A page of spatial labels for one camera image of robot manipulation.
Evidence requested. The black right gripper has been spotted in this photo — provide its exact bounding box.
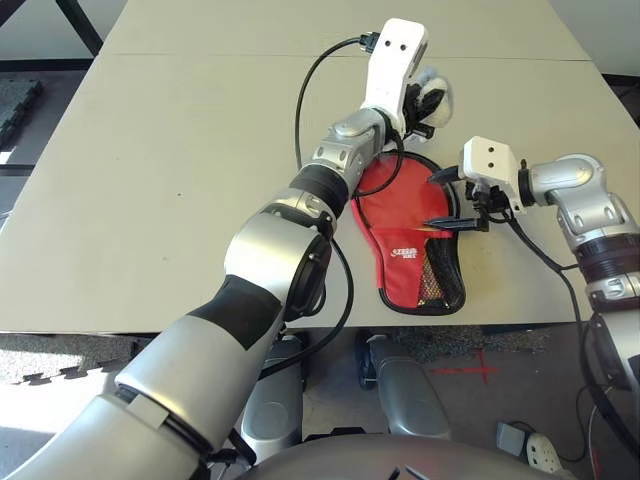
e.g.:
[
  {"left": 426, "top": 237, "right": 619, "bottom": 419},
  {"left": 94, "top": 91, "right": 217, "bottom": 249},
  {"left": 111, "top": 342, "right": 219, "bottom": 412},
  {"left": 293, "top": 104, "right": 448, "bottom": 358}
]
[{"left": 423, "top": 167, "right": 516, "bottom": 234}]

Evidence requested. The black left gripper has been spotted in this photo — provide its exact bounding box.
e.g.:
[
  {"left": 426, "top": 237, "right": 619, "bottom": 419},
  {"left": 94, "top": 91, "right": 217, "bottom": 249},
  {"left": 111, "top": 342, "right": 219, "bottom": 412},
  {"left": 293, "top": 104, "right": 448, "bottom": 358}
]
[{"left": 399, "top": 82, "right": 450, "bottom": 146}]

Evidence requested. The red black paddle case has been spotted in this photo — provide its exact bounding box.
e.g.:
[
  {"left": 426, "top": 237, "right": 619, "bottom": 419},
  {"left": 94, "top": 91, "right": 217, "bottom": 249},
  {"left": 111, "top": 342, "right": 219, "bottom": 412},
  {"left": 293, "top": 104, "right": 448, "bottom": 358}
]
[{"left": 349, "top": 149, "right": 469, "bottom": 317}]

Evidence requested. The dark speckled floor mat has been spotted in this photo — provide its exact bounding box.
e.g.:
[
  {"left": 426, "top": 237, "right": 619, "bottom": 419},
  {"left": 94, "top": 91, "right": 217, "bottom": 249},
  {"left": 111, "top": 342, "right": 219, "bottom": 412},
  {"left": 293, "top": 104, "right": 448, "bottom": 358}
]
[{"left": 399, "top": 324, "right": 546, "bottom": 362}]

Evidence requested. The grey right robot leg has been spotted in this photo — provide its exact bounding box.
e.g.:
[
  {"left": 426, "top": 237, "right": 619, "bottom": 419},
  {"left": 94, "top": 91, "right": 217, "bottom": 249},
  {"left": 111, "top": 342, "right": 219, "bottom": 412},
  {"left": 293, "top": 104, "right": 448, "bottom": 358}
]
[{"left": 355, "top": 332, "right": 451, "bottom": 441}]

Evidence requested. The grey robot leg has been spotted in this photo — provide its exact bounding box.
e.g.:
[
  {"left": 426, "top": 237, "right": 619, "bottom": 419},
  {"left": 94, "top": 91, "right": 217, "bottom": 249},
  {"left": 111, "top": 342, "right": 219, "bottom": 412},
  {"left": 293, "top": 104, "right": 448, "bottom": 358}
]
[
  {"left": 239, "top": 332, "right": 306, "bottom": 451},
  {"left": 355, "top": 332, "right": 451, "bottom": 441}
]

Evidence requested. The grey foot pedal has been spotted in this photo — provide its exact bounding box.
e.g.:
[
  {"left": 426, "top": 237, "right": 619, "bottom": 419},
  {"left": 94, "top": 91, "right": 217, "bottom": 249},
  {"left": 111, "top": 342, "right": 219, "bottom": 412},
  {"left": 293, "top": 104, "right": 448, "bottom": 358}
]
[{"left": 496, "top": 421, "right": 526, "bottom": 456}]

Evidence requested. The grey left robot leg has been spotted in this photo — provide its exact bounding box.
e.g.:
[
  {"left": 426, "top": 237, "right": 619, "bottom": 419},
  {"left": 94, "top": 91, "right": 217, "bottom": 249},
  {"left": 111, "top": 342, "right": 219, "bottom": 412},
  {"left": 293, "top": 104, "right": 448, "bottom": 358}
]
[{"left": 239, "top": 332, "right": 306, "bottom": 451}]

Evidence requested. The grey robot torso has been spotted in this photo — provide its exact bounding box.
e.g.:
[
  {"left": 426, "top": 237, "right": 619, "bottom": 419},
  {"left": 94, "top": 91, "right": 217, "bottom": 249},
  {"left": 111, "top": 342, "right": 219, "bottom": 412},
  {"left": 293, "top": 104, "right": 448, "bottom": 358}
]
[{"left": 244, "top": 432, "right": 531, "bottom": 480}]

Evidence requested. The black foam floor mat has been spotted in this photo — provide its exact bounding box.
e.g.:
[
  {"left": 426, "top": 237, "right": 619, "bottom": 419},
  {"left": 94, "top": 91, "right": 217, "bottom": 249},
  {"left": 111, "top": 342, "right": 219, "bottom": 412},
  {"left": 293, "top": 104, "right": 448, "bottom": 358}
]
[{"left": 0, "top": 79, "right": 44, "bottom": 146}]

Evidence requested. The grey speckled puzzle mat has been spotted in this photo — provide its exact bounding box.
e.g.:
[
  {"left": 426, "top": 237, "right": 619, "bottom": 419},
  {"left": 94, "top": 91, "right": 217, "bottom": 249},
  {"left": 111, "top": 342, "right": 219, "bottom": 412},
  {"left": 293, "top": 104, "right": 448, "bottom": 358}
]
[{"left": 0, "top": 332, "right": 151, "bottom": 386}]

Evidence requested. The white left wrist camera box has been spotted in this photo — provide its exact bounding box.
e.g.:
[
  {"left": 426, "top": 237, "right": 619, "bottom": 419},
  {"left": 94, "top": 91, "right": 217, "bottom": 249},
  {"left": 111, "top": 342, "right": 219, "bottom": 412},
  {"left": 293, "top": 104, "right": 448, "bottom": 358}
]
[{"left": 359, "top": 17, "right": 430, "bottom": 129}]

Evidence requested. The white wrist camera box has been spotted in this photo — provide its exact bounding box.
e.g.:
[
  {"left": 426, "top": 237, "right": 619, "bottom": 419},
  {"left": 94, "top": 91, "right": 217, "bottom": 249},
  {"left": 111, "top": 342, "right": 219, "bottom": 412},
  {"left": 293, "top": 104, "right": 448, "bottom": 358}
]
[
  {"left": 459, "top": 134, "right": 527, "bottom": 216},
  {"left": 359, "top": 17, "right": 430, "bottom": 129}
]

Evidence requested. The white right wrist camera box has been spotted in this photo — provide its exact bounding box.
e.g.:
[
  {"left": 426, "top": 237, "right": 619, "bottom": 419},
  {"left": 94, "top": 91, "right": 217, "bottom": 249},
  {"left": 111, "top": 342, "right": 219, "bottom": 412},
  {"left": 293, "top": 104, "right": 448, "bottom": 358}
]
[{"left": 459, "top": 134, "right": 527, "bottom": 216}]

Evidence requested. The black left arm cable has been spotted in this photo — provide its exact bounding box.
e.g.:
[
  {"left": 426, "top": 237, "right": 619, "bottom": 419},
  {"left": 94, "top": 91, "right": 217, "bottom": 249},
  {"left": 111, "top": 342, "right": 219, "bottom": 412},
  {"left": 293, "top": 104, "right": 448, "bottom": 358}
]
[{"left": 257, "top": 33, "right": 407, "bottom": 381}]

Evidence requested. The black floor cable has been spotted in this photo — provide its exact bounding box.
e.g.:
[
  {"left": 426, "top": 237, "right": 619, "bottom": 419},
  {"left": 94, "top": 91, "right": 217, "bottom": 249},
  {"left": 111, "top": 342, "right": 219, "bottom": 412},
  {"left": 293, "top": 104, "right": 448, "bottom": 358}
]
[{"left": 554, "top": 384, "right": 601, "bottom": 462}]

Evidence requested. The black metal table frame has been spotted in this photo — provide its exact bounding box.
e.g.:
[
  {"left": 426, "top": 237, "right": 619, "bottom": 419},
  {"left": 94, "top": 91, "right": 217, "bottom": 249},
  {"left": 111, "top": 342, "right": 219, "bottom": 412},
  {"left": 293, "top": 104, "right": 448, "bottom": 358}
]
[{"left": 54, "top": 0, "right": 104, "bottom": 59}]

